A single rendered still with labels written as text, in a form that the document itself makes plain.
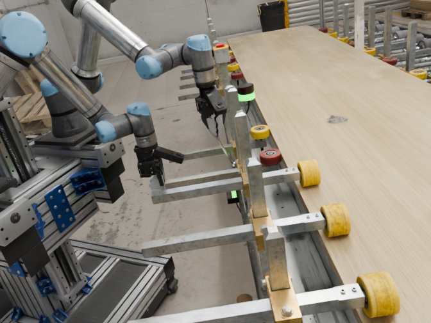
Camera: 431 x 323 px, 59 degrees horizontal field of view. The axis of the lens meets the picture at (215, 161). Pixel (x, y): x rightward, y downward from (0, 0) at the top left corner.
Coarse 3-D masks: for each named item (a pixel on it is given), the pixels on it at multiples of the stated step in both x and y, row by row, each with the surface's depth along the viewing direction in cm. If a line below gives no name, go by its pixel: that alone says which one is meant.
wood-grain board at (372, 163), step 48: (240, 48) 329; (288, 48) 298; (336, 48) 273; (288, 96) 198; (336, 96) 187; (384, 96) 176; (288, 144) 149; (336, 144) 142; (384, 144) 136; (336, 192) 115; (384, 192) 111; (336, 240) 96; (384, 240) 93
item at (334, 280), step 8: (272, 144) 210; (296, 192) 158; (296, 200) 161; (304, 208) 147; (312, 232) 138; (320, 248) 130; (328, 264) 121; (328, 272) 123; (336, 280) 115; (352, 312) 103; (352, 320) 104
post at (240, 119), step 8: (240, 112) 113; (240, 120) 113; (240, 128) 114; (240, 136) 115; (248, 136) 115; (240, 144) 116; (248, 144) 117; (240, 152) 118; (248, 152) 118; (248, 200) 126; (248, 208) 127
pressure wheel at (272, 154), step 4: (260, 152) 145; (264, 152) 145; (268, 152) 143; (272, 152) 144; (276, 152) 143; (280, 152) 143; (260, 156) 143; (264, 156) 142; (268, 156) 141; (272, 156) 141; (276, 156) 140; (280, 156) 142; (260, 160) 144; (264, 160) 142; (268, 160) 141; (272, 160) 141; (276, 160) 141; (280, 160) 143; (264, 164) 142; (268, 164) 142; (272, 164) 141; (276, 164) 142
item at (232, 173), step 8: (264, 168) 145; (272, 168) 145; (192, 176) 147; (200, 176) 146; (208, 176) 145; (216, 176) 145; (224, 176) 145; (232, 176) 146; (168, 184) 146; (176, 184) 146; (184, 184) 146; (192, 184) 146
